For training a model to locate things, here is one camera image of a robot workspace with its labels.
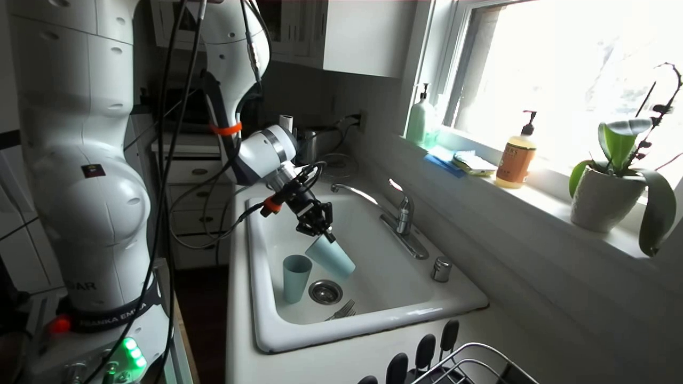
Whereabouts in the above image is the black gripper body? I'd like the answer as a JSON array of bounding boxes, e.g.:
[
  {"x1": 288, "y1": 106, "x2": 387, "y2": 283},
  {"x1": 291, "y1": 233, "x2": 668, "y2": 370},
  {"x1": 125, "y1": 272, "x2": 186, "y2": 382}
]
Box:
[{"x1": 288, "y1": 186, "x2": 332, "y2": 231}]

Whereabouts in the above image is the chrome faucet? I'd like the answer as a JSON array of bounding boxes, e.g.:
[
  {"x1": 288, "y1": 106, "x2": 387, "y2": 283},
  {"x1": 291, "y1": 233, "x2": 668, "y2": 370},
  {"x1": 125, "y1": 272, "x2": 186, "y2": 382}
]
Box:
[{"x1": 329, "y1": 178, "x2": 433, "y2": 263}]

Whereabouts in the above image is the white ceramic sink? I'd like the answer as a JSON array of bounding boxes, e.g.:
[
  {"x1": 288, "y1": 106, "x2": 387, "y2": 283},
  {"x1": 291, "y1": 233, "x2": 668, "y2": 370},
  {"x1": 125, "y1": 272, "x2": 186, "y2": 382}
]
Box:
[{"x1": 224, "y1": 174, "x2": 492, "y2": 384}]

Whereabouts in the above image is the red knob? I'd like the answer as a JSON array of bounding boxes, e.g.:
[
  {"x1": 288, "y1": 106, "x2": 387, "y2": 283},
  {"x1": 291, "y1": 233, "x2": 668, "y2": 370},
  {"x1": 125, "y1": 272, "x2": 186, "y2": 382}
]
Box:
[{"x1": 47, "y1": 314, "x2": 75, "y2": 336}]

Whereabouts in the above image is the metal sink drain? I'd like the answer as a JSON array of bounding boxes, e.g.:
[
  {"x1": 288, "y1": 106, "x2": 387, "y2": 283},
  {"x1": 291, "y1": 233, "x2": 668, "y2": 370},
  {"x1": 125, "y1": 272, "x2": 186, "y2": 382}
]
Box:
[{"x1": 306, "y1": 277, "x2": 345, "y2": 308}]

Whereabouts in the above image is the metal canister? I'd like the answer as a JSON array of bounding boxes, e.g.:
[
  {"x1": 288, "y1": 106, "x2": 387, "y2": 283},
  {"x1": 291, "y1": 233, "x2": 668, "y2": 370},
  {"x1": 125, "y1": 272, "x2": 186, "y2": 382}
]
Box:
[{"x1": 296, "y1": 126, "x2": 320, "y2": 167}]

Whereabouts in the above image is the white drawer cabinet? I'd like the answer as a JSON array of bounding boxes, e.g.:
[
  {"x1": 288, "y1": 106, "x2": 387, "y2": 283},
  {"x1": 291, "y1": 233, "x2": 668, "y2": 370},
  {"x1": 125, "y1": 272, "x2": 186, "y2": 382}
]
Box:
[{"x1": 148, "y1": 135, "x2": 240, "y2": 272}]

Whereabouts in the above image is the blue cloth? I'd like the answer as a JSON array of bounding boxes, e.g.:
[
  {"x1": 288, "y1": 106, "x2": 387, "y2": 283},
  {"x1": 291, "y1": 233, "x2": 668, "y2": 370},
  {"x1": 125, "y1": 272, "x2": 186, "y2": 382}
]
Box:
[{"x1": 422, "y1": 146, "x2": 465, "y2": 178}]

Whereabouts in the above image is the black cable bundle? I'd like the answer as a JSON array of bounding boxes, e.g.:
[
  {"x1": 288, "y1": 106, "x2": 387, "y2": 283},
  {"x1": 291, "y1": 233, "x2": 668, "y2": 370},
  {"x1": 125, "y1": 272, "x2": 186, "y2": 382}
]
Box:
[{"x1": 101, "y1": 0, "x2": 329, "y2": 384}]

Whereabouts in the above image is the green soap pump bottle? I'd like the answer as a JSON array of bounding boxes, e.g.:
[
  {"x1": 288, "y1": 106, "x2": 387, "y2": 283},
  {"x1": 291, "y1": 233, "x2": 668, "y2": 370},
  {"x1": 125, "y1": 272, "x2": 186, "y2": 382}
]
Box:
[{"x1": 403, "y1": 82, "x2": 433, "y2": 147}]

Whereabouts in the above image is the black countertop appliance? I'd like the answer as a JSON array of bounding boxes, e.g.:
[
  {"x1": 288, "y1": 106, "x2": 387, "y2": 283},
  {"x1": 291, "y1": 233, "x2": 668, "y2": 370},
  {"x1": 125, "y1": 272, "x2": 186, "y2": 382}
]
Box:
[{"x1": 137, "y1": 83, "x2": 221, "y2": 135}]

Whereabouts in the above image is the white wall cabinet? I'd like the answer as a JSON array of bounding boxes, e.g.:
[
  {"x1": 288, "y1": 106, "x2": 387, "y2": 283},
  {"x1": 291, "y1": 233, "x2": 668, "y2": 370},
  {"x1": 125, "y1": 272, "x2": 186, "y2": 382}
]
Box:
[{"x1": 146, "y1": 0, "x2": 417, "y2": 82}]

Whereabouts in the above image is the amber soap pump bottle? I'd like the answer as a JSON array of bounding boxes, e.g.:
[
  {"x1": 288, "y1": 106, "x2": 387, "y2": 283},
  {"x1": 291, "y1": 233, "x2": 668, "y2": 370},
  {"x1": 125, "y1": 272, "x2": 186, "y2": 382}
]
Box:
[{"x1": 494, "y1": 109, "x2": 540, "y2": 190}]

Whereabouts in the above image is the dark dish rack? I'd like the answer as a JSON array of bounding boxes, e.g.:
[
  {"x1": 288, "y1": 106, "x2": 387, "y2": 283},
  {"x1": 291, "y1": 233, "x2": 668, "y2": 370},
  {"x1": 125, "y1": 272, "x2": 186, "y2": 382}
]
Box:
[{"x1": 354, "y1": 318, "x2": 542, "y2": 384}]

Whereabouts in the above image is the orange strap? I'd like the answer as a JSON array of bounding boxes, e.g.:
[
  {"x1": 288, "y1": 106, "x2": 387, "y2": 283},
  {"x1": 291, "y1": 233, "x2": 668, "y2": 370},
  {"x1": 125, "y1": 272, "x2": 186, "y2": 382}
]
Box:
[{"x1": 209, "y1": 121, "x2": 246, "y2": 139}]

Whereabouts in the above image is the orchid in white pot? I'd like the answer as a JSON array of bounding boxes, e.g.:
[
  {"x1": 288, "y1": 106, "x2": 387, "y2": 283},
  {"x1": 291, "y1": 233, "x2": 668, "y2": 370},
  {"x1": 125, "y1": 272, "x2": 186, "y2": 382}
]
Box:
[{"x1": 566, "y1": 60, "x2": 683, "y2": 258}]

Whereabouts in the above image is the teal plastic cup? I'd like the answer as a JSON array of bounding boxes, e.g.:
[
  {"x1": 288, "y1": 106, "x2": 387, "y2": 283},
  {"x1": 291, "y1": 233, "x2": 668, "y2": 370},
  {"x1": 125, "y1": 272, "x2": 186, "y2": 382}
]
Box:
[
  {"x1": 279, "y1": 251, "x2": 315, "y2": 308},
  {"x1": 303, "y1": 233, "x2": 358, "y2": 279}
]

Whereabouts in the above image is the white framed window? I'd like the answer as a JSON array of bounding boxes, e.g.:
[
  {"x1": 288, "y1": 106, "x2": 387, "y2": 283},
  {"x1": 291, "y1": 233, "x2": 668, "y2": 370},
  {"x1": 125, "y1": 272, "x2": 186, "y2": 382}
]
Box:
[{"x1": 397, "y1": 0, "x2": 683, "y2": 258}]

